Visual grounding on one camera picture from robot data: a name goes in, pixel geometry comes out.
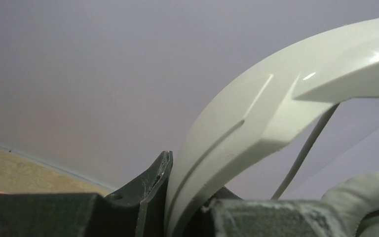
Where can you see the grey over-ear headphones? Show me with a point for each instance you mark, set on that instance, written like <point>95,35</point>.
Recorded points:
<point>265,108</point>

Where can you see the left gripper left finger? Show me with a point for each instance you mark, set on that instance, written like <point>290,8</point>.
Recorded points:
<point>134,210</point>

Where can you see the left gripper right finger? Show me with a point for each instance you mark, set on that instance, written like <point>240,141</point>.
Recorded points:
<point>227,215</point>

